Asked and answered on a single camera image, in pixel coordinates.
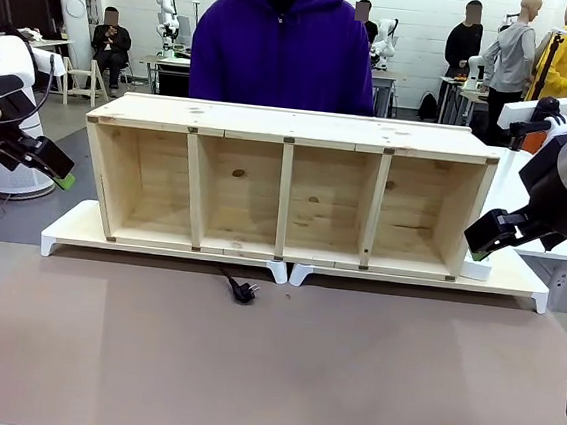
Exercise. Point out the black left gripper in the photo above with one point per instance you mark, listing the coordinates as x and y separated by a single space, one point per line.
12 113

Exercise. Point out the grey background desk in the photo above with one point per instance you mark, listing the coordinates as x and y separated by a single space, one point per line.
167 68

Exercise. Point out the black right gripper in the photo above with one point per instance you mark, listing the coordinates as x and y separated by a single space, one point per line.
553 198

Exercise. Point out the tall white tower air conditioner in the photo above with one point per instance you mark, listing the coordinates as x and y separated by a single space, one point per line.
74 6

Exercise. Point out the seated person in black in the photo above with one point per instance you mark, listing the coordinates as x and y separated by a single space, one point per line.
111 42

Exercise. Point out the standing person in black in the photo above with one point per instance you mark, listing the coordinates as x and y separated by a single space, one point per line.
463 44

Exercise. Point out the person in purple hoodie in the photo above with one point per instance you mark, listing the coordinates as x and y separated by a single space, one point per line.
284 52

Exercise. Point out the small wooden step stool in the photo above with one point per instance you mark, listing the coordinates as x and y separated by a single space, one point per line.
83 77

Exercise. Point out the four-compartment pine wood shelf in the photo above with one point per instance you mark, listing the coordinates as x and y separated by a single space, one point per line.
292 123

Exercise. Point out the black backpack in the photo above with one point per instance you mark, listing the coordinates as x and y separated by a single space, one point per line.
427 107

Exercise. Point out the wood riser with white legs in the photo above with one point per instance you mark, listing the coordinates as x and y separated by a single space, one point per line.
159 255

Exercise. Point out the right white platform board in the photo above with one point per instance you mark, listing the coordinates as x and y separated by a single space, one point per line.
407 281

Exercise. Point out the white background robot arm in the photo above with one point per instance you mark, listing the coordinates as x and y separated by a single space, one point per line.
474 72
384 41
169 20

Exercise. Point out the white side table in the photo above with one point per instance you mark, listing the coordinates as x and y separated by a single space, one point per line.
511 166

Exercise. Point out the mannequin in grey hoodie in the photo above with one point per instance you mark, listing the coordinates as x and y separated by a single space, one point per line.
515 54

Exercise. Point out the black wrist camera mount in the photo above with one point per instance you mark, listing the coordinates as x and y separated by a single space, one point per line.
529 133

